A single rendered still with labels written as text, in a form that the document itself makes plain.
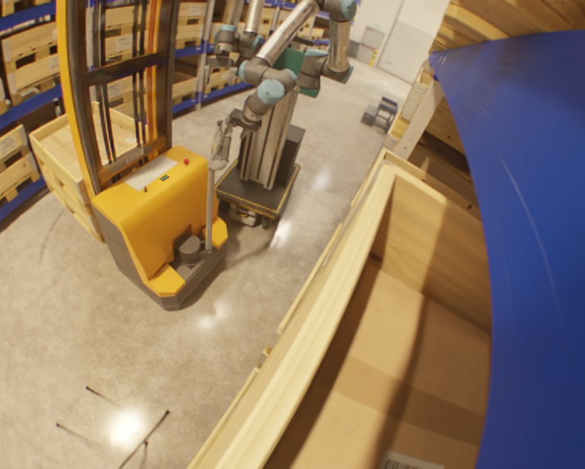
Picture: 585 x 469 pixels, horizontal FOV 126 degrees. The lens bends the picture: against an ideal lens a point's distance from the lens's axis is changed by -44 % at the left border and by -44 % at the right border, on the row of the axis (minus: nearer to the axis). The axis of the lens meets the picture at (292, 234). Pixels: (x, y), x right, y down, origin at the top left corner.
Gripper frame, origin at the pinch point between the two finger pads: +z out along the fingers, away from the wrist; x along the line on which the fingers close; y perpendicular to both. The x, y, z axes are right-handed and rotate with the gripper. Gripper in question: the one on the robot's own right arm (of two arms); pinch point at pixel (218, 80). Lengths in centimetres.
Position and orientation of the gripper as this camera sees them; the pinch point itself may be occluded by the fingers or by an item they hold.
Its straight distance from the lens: 157.4
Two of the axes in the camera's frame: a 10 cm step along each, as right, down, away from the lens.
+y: 0.3, -4.1, 9.1
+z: -1.6, 9.0, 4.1
